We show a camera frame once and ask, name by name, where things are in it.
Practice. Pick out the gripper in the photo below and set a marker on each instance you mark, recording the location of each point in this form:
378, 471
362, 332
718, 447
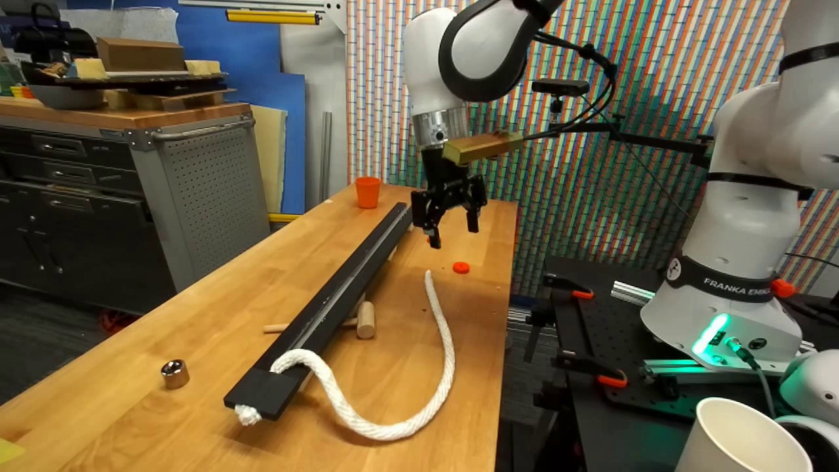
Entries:
446, 174

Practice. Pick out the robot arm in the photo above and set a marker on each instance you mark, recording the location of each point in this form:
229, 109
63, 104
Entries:
747, 216

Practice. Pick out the long black board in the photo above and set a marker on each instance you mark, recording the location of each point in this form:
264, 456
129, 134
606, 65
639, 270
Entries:
341, 295

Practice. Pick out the orange disc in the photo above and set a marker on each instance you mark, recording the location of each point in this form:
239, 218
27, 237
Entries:
461, 267

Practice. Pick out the orange plastic cup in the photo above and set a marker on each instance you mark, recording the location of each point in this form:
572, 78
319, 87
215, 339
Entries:
368, 193

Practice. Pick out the black clamp orange tip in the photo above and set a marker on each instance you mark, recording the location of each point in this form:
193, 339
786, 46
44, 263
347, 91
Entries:
570, 286
593, 370

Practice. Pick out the wooden mallet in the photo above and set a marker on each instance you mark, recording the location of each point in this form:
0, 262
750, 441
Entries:
366, 320

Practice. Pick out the beige foam sheet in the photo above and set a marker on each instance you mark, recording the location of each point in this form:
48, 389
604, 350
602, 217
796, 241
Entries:
270, 157

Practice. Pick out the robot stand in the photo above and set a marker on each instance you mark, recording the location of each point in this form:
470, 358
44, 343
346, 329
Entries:
609, 341

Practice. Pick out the yellow black bar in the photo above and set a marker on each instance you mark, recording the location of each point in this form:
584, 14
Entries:
272, 16

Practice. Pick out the stack of wooden boards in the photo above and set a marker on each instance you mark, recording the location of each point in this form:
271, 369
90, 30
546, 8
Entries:
164, 92

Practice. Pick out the grey tool cabinet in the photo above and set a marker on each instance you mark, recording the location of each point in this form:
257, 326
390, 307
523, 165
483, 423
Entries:
131, 196

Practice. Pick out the small metal cylinder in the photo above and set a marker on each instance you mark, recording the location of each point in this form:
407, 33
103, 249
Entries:
175, 375

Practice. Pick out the brown wooden box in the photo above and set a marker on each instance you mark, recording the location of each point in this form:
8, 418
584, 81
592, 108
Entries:
141, 55

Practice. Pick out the white paper cup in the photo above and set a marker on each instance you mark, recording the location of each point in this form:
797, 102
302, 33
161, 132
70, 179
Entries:
734, 439

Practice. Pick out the grey bowl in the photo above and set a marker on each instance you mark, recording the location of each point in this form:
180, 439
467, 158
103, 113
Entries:
65, 97

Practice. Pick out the black bag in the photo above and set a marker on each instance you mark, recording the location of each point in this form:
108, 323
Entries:
46, 39

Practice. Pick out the yellow sticky note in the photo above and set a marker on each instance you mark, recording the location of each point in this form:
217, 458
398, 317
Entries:
8, 451

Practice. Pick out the camera on mount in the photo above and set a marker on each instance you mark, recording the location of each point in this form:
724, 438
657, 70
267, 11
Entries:
560, 87

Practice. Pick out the aluminium rail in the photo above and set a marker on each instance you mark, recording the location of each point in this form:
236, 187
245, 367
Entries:
630, 292

